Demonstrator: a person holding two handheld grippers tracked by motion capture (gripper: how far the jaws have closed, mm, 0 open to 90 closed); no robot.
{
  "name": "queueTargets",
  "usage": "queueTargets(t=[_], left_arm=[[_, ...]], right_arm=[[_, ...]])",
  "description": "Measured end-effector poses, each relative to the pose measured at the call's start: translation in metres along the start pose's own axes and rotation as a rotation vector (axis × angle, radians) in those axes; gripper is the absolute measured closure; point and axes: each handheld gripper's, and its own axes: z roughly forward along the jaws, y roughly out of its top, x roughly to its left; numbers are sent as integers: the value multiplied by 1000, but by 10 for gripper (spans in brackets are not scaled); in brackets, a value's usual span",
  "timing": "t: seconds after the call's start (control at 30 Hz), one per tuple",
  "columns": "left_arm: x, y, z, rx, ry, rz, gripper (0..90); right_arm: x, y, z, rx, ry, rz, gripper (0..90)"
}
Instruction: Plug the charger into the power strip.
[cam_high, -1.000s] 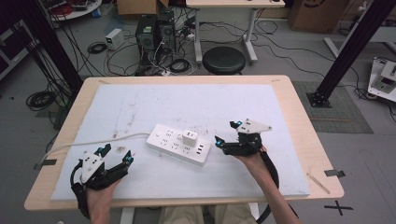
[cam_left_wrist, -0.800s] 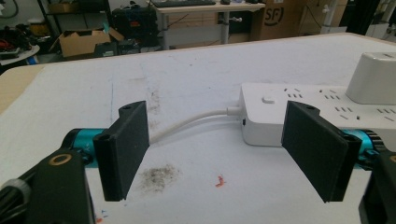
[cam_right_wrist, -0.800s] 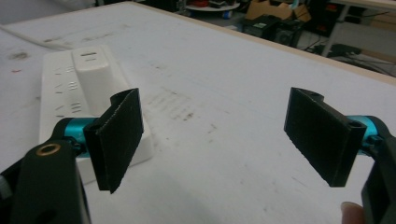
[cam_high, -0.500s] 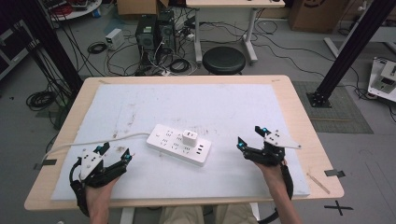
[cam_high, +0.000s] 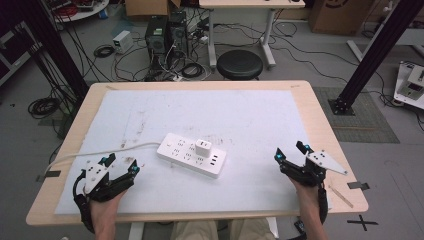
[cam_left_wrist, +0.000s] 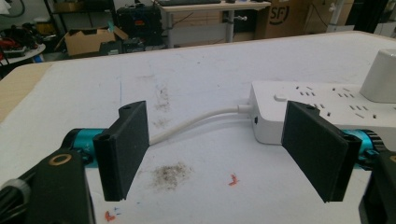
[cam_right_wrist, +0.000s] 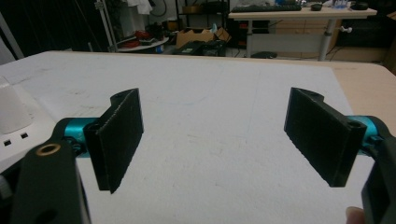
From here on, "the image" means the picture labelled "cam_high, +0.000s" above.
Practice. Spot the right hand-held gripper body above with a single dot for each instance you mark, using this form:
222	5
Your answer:
311	173

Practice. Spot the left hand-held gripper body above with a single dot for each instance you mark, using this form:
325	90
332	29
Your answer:
95	175

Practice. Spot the white power strip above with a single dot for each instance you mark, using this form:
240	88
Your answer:
180	155

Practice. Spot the white charger adapter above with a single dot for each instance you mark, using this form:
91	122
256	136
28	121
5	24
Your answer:
203	148

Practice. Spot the person's right hand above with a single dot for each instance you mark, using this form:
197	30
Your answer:
306	198

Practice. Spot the person's left hand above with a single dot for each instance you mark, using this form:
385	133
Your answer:
103	211

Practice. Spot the light wooden table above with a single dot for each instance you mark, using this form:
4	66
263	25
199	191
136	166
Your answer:
320	113

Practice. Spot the thin wooden stick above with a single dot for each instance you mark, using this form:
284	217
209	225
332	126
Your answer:
341	197

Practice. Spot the black tape strip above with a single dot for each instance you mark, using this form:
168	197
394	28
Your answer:
358	185
50	174

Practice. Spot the grey floor mat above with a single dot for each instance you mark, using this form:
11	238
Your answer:
363	113

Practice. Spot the black tape cross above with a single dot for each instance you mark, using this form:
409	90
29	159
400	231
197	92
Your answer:
362	222

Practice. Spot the person's right leg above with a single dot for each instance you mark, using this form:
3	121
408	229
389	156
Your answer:
250	230

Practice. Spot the person's leg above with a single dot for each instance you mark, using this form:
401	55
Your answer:
195	230
250	230

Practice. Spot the white foam mat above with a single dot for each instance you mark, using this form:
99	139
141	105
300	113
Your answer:
206	113

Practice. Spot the person's left leg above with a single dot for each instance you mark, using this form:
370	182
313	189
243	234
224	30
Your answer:
195	230

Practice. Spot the black round stool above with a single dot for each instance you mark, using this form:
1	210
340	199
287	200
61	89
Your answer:
239	64

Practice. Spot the black metal stand with base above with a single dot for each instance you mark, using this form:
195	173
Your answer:
373	56

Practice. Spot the white power supply box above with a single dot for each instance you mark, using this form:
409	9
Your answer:
122	41

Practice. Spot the white equipment board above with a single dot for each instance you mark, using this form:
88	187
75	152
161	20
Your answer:
411	85

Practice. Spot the black computer tower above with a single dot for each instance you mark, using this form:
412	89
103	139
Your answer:
156	36
178	33

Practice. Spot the large cardboard box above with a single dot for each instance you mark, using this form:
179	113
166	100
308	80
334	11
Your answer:
338	16

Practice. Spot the round white table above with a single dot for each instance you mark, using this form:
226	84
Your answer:
83	11

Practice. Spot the white desk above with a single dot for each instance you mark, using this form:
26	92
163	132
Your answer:
250	3

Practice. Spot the small cardboard box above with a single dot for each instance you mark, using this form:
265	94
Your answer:
146	7

